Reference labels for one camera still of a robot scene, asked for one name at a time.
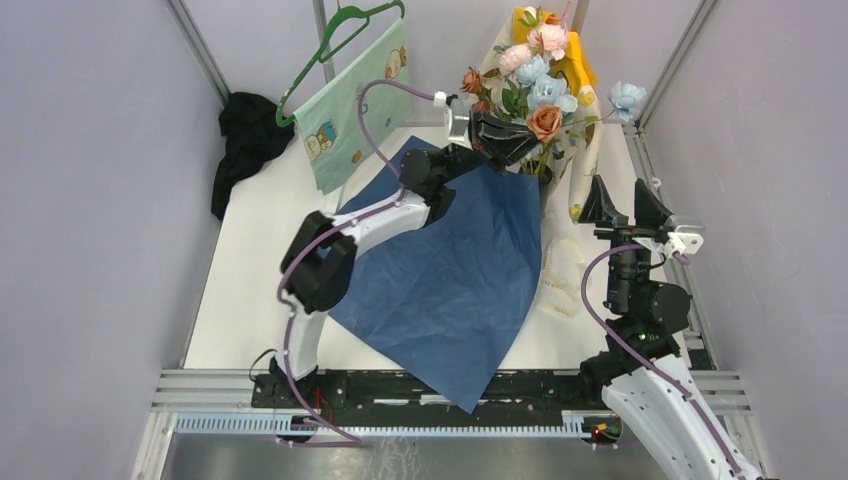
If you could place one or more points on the blue wrapping paper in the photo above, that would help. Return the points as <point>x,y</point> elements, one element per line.
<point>447,301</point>

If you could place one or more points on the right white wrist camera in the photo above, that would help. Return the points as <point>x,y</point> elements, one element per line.
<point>679,236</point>

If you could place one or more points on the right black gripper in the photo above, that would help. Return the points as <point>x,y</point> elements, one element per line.
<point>598,208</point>

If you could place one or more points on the black cloth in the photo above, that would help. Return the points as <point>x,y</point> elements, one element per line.
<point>252,138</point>

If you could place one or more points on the flower bunch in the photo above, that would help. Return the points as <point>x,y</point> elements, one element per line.
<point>544,63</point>

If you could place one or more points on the green clothes hanger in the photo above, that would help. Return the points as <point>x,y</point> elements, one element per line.
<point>327,49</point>

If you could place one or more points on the orange flower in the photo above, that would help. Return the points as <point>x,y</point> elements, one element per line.
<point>472,84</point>

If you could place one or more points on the small rust rose stem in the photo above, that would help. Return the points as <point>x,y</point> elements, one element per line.
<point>545,122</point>

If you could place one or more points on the cream ribbon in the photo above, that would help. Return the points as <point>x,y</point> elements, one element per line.
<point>563,265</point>

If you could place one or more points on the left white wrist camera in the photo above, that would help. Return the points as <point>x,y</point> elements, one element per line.
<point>456,116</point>

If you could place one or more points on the black vase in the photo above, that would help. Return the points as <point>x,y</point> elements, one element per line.
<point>543,189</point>

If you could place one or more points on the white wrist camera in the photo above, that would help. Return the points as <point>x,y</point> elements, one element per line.
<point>456,116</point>
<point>679,236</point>

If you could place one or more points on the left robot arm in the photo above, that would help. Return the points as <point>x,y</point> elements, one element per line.
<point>318,267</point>

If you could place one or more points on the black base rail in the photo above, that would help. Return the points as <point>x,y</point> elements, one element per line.
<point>360,398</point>

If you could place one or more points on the yellow patterned child shirt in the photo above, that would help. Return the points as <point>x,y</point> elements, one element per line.
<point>581,167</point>

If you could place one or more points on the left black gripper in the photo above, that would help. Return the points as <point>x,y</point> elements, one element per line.
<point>500,141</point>

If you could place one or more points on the green cartoon cloth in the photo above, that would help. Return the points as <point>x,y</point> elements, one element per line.
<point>328,123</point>

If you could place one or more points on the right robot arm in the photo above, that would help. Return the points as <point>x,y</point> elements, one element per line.
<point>641,375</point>

